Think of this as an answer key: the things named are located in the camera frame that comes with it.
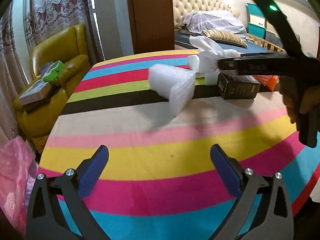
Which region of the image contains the black cardboard box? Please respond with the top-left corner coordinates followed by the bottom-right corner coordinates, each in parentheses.
top-left (217, 73), bottom-right (260, 100)

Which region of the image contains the striped colourful tablecloth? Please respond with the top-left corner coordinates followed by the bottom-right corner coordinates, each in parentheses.
top-left (39, 50), bottom-right (319, 239)

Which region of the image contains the white book box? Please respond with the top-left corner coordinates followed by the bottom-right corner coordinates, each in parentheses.
top-left (19, 79), bottom-right (54, 105)

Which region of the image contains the white foam block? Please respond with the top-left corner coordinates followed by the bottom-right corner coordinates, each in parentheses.
top-left (148, 63), bottom-right (196, 116)

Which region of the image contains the grey embroidered curtain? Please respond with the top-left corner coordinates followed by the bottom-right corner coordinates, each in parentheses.
top-left (23, 0), bottom-right (103, 64)

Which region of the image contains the cream tufted headboard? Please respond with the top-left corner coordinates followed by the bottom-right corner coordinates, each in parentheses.
top-left (172, 0), bottom-right (240, 31)

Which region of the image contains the striped brown pillow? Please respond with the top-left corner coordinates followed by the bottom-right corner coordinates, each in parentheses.
top-left (201, 29), bottom-right (247, 48)

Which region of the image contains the teal storage boxes stack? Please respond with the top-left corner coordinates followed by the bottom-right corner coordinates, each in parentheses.
top-left (246, 3), bottom-right (283, 48)

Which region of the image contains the white plastic bag wad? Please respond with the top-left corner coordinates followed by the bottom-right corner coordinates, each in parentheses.
top-left (189, 36), bottom-right (240, 74)

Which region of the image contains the pink lined trash bin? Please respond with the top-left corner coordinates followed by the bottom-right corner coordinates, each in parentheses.
top-left (1, 136), bottom-right (38, 234)

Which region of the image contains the green snack bag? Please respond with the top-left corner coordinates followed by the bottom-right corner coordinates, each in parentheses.
top-left (42, 60), bottom-right (65, 86)

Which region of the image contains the blue bed mattress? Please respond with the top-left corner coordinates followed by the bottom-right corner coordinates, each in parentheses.
top-left (174, 33), bottom-right (270, 53)

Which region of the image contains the person's right hand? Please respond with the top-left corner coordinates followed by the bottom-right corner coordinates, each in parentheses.
top-left (279, 76), bottom-right (319, 131)

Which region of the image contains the brown wooden door panel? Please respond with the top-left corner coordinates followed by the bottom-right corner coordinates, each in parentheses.
top-left (127, 0), bottom-right (175, 54)

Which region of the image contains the yellow leather armchair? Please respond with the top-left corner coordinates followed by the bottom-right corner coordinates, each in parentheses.
top-left (13, 24), bottom-right (91, 153)

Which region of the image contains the pink embroidered curtain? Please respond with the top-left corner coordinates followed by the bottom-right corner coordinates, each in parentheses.
top-left (1, 2), bottom-right (32, 144)

